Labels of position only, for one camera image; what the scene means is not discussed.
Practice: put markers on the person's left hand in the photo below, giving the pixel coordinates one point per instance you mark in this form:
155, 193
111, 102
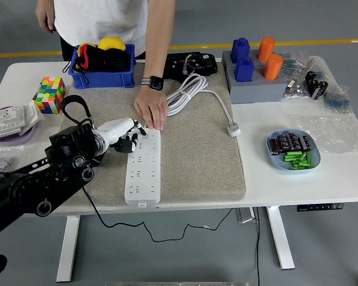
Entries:
150, 105

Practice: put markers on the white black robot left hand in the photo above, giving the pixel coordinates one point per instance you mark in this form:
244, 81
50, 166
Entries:
116, 129

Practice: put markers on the person's right hand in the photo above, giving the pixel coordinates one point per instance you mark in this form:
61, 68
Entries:
46, 21

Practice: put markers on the white power strip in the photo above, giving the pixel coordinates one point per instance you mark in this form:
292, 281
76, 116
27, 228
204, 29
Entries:
146, 178

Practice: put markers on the person's right forearm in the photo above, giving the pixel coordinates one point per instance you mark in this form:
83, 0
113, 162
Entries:
44, 5

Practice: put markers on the person's left forearm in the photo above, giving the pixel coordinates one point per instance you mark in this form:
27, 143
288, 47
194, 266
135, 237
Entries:
158, 44

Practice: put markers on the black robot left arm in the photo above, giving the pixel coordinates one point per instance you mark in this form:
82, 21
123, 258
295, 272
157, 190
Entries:
62, 149

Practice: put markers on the white three-pin plug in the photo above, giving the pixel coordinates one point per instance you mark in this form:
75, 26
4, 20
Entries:
234, 130

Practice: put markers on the black wrist watch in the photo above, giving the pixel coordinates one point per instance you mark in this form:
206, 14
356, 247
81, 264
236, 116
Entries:
155, 82

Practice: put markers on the small yellow ball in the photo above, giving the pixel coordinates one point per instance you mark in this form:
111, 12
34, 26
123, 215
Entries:
88, 46

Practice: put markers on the blue plastic bin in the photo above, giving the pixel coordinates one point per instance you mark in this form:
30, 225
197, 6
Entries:
101, 80

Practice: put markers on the person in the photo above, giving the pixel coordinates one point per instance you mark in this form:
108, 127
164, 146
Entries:
101, 18

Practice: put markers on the black pouch with red lining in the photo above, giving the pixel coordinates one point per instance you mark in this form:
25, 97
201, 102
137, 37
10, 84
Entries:
113, 61

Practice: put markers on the large yellow ball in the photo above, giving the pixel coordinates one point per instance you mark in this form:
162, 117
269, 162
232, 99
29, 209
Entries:
110, 43

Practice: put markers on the colourful cube puzzle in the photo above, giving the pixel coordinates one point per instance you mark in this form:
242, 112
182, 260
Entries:
50, 95

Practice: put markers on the grey-brown mat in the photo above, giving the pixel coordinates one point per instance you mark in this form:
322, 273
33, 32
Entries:
197, 164

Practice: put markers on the grey foam holder block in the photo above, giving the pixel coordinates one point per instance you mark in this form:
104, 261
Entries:
256, 90
225, 58

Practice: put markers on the purple round disc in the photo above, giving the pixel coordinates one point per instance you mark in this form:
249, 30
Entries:
25, 139

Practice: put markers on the blue plastic block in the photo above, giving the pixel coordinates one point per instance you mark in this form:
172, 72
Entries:
240, 49
244, 70

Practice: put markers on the clear bag of metal nuts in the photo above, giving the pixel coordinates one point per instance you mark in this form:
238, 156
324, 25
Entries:
0, 161

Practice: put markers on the white table leg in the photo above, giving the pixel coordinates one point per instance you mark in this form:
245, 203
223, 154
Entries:
68, 247
280, 238

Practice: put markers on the orange cylinder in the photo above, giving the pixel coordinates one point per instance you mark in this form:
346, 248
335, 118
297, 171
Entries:
265, 47
273, 67

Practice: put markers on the black capacitor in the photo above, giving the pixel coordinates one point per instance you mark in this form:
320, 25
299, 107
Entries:
283, 141
293, 140
305, 143
274, 146

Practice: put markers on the light blue plate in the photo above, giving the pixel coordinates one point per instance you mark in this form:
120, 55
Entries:
276, 162

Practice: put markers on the small silver metal part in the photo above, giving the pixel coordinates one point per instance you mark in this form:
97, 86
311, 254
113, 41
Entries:
290, 85

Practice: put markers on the silver metal box under table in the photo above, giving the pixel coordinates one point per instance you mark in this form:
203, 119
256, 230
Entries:
244, 216

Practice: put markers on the clear bag of small screws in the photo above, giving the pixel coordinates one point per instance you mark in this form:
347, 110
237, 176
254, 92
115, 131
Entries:
299, 92

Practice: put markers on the green battery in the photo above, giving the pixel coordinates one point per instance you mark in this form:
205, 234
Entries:
302, 157
290, 158
296, 167
309, 158
305, 164
292, 154

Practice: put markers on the clear bag of blue resistors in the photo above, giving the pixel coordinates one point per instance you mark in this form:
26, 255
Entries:
295, 64

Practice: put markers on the clear bag of black capacitors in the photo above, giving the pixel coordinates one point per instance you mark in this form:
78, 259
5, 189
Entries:
316, 85

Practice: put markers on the empty clear plastic bag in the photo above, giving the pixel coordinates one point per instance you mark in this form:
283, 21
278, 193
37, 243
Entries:
331, 134

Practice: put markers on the clear bag of blue parts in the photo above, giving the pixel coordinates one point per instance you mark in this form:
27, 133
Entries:
337, 99

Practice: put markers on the black table control panel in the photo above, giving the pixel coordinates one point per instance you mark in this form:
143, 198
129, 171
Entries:
319, 207

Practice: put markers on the white switch panel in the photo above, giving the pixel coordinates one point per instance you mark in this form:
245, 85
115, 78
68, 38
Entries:
31, 117

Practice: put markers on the white wall socket panel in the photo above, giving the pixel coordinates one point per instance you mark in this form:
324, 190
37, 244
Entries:
4, 120

